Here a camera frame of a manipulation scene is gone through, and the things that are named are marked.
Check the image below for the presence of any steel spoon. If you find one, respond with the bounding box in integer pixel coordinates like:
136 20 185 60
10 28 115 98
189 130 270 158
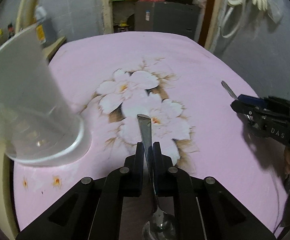
221 80 254 128
137 114 176 239

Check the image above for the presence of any dark grey cabinet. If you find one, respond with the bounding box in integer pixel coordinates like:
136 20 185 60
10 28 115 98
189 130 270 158
135 2 200 40

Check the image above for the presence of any white utensil holder cup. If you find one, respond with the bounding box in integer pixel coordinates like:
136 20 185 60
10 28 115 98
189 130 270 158
0 26 91 166

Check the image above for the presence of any pink floral tablecloth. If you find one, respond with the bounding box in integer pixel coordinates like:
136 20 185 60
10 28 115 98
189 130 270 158
14 32 287 232

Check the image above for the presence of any beige countertop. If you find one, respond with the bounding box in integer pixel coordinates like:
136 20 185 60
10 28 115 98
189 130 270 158
42 36 66 61

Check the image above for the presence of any plastic oil jug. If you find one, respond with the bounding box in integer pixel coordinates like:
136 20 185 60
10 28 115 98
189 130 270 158
35 5 57 47

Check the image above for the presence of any wooden door frame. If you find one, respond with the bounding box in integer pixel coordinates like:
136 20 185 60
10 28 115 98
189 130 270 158
101 0 227 52

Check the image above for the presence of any white hose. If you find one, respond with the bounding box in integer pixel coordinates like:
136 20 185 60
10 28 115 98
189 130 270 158
220 0 248 40

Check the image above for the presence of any clear plastic bag on wall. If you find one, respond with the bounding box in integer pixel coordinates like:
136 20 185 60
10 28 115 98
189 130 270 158
267 0 284 24

